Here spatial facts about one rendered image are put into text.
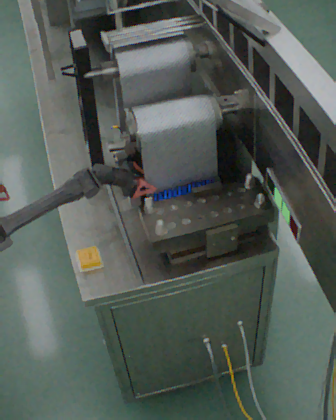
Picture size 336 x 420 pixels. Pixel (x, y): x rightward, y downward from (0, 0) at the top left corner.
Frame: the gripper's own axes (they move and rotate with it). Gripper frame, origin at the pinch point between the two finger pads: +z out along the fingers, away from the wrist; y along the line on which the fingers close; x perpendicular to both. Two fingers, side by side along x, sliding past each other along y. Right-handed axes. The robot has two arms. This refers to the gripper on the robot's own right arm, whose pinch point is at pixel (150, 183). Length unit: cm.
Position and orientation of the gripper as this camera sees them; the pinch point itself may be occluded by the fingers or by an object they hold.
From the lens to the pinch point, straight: 208.2
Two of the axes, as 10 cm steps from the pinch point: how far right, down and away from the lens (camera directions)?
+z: 8.5, 1.5, 5.1
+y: 3.0, 6.6, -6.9
